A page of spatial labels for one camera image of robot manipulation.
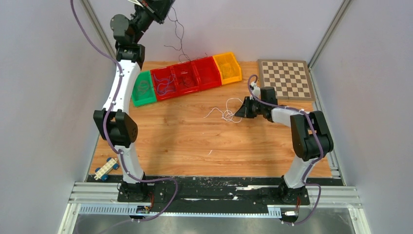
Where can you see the wooden chessboard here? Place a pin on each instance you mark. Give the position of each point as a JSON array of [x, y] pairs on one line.
[[290, 78]]

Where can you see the white blue toy car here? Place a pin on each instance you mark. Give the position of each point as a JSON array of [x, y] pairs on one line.
[[102, 173]]

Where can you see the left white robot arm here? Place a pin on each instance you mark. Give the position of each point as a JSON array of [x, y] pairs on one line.
[[113, 121]]

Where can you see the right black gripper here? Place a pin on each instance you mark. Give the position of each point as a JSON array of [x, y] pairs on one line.
[[244, 111]]

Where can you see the yellow plastic bin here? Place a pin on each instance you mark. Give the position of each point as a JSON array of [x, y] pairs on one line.
[[228, 67]]

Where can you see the left red plastic bin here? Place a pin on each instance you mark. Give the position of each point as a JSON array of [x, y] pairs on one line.
[[164, 83]]

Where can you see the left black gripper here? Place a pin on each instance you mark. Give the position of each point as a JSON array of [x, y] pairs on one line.
[[159, 8]]

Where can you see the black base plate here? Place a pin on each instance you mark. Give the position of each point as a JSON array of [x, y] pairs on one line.
[[213, 195]]

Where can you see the green plastic bin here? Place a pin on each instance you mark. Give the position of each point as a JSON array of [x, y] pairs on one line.
[[143, 92]]

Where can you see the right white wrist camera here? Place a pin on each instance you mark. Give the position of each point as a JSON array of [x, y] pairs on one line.
[[255, 90]]

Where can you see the aluminium frame rail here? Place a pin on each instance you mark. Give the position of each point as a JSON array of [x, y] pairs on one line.
[[92, 209]]

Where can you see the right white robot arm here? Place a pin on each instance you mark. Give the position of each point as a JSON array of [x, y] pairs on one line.
[[311, 138]]

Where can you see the red plastic bin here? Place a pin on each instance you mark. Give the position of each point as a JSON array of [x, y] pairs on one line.
[[186, 79], [164, 83], [207, 72]]

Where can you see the right red plastic bin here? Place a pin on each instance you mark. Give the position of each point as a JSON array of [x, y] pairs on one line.
[[207, 72]]

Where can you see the middle red plastic bin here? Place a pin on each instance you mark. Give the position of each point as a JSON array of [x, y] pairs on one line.
[[186, 79]]

